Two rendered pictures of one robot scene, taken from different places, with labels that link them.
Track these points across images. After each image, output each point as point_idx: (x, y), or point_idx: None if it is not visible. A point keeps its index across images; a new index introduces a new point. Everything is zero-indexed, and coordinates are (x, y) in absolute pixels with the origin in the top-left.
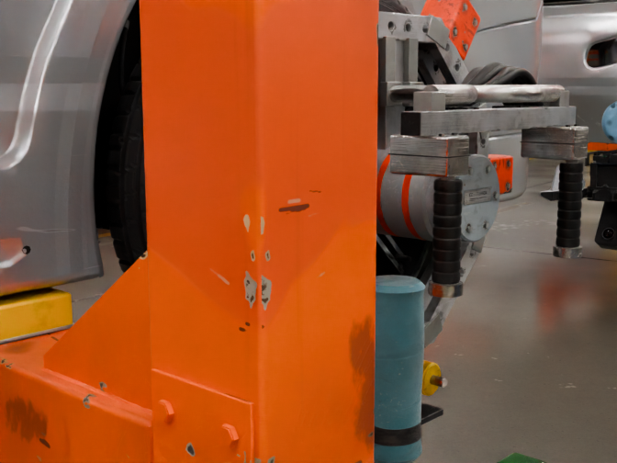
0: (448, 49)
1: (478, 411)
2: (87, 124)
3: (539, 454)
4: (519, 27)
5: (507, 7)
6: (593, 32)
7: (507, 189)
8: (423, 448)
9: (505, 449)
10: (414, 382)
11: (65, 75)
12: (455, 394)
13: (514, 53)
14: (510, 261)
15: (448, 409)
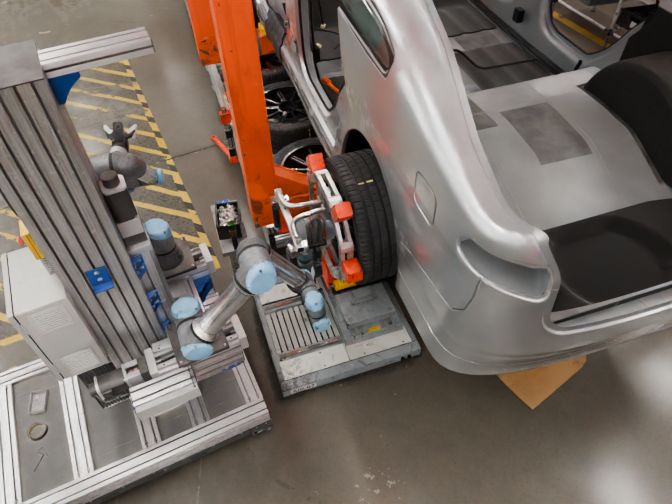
0: (331, 213)
1: (511, 481)
2: (339, 151)
3: (441, 468)
4: (437, 293)
5: (432, 276)
6: None
7: (346, 280)
8: (470, 419)
9: (453, 456)
10: None
11: (337, 138)
12: (544, 488)
13: (434, 300)
14: None
15: (520, 466)
